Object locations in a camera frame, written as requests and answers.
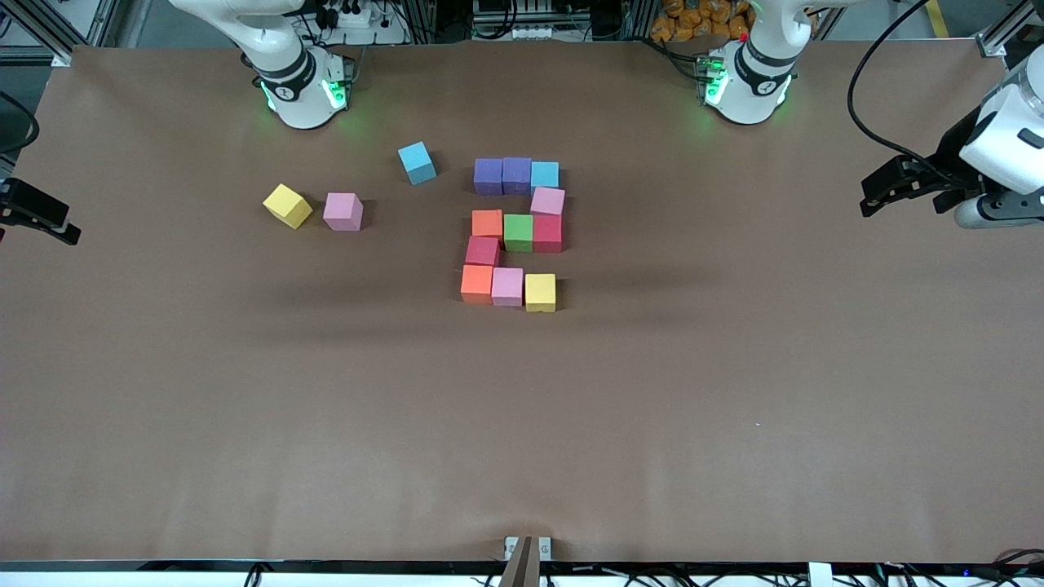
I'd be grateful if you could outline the orange packets pile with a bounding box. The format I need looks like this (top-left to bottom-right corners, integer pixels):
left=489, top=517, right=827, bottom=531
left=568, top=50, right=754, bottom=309
left=650, top=0, right=755, bottom=43

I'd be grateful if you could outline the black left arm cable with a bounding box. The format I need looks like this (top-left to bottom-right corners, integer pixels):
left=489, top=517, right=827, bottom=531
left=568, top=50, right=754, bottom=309
left=847, top=0, right=955, bottom=168

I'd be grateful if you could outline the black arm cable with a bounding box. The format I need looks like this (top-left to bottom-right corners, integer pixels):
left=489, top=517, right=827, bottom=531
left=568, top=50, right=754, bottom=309
left=847, top=0, right=955, bottom=168
left=0, top=90, right=41, bottom=156

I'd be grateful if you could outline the aluminium frame profile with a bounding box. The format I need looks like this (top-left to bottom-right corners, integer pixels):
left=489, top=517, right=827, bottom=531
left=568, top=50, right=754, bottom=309
left=975, top=0, right=1037, bottom=58
left=0, top=0, right=123, bottom=68

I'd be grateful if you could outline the green foam cube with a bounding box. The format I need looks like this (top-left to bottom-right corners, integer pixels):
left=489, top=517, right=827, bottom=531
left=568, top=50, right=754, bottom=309
left=503, top=214, right=534, bottom=254

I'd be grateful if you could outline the large white power strip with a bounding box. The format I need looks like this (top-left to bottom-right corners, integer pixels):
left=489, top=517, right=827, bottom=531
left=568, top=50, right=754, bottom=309
left=306, top=0, right=409, bottom=46

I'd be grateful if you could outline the table cover sheet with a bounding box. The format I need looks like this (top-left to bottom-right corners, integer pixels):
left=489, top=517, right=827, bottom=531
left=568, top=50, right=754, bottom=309
left=0, top=39, right=1044, bottom=565

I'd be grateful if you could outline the yellow foam cube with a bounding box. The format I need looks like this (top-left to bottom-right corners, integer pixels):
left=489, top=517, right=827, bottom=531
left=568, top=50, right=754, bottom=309
left=524, top=273, right=558, bottom=314
left=263, top=183, right=313, bottom=230

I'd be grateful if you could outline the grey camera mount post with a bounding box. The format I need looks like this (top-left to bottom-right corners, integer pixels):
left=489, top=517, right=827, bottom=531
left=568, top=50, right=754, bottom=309
left=499, top=536, right=553, bottom=587

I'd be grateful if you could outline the dark equipment rack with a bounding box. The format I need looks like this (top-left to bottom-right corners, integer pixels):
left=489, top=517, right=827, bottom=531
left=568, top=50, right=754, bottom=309
left=412, top=0, right=653, bottom=43

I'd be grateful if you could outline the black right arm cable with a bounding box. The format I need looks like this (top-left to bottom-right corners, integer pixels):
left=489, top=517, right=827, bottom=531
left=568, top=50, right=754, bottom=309
left=0, top=90, right=41, bottom=156

